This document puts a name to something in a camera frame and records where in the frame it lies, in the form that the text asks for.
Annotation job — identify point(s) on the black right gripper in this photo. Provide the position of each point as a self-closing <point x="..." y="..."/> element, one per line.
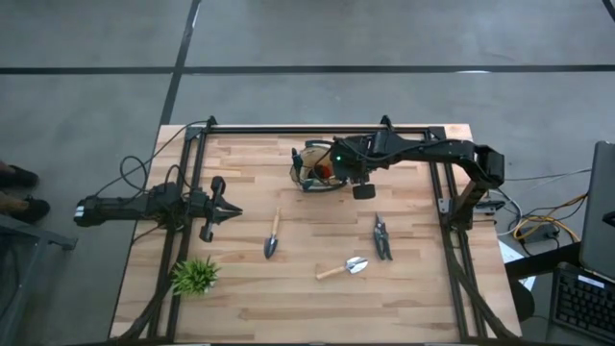
<point x="353" y="163"/>

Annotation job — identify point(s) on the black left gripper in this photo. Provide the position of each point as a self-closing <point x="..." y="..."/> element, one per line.
<point x="214" y="211"/>

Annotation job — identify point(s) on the beige green gardening bag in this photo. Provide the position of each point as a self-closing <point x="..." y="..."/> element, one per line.
<point x="307" y="156"/>

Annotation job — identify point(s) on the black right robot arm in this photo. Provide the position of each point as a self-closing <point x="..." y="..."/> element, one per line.
<point x="432" y="149"/>

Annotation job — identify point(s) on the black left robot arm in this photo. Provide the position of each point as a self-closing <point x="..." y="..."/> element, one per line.
<point x="120" y="206"/>

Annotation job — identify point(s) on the narrow dark-bladed wooden trowel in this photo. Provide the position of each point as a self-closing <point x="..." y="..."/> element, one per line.
<point x="270" y="246"/>

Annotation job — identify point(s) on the small green artificial plant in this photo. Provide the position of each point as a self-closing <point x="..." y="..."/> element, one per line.
<point x="194" y="278"/>

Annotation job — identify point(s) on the white paper sheet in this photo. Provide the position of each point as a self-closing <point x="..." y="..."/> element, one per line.
<point x="507" y="252"/>

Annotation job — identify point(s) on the person's black shoe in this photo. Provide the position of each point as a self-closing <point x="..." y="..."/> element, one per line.
<point x="33" y="209"/>
<point x="21" y="177"/>

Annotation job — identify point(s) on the grey metal stand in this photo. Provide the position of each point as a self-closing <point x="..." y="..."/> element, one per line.
<point x="29" y="235"/>

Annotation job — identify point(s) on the black power box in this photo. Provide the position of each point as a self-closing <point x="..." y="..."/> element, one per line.
<point x="543" y="234"/>

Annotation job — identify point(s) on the black side desk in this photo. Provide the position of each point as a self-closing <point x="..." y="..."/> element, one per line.
<point x="543" y="262"/>

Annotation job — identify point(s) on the open laptop computer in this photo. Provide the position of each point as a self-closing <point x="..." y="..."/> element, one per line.
<point x="596" y="202"/>

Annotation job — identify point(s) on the black aluminium table frame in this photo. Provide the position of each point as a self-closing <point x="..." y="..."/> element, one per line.
<point x="269" y="130"/>

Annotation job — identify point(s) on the grey metal bracket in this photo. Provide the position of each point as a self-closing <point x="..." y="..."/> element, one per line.
<point x="444" y="205"/>

